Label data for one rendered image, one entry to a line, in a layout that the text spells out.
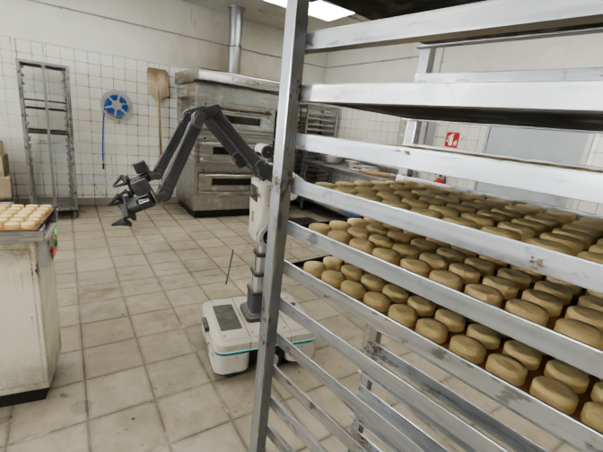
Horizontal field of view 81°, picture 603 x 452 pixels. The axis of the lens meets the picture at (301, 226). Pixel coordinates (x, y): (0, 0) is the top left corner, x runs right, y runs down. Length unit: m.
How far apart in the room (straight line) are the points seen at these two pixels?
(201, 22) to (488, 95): 5.95
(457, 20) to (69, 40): 5.62
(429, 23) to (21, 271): 1.81
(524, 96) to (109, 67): 5.70
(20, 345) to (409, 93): 1.96
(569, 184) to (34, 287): 1.93
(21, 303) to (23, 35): 4.39
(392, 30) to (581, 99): 0.27
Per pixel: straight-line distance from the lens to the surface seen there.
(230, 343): 2.10
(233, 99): 5.29
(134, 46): 6.03
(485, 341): 0.65
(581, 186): 0.48
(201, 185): 5.20
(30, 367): 2.20
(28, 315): 2.05
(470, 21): 0.54
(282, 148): 0.70
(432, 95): 0.54
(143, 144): 6.01
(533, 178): 0.48
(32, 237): 1.91
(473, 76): 0.99
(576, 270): 0.49
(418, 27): 0.58
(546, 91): 0.49
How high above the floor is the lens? 1.44
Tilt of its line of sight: 16 degrees down
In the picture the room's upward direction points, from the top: 6 degrees clockwise
